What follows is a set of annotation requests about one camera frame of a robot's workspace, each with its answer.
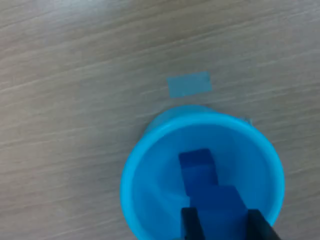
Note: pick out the blue plastic cup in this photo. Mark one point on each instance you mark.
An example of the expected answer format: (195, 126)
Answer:
(150, 162)

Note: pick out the blue tape piece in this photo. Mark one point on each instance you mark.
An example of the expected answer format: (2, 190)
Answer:
(190, 84)

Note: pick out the blue wooden cube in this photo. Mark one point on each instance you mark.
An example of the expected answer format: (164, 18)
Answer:
(197, 160)
(220, 200)

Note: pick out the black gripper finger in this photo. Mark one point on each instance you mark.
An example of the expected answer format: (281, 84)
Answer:
(262, 227)
(192, 225)

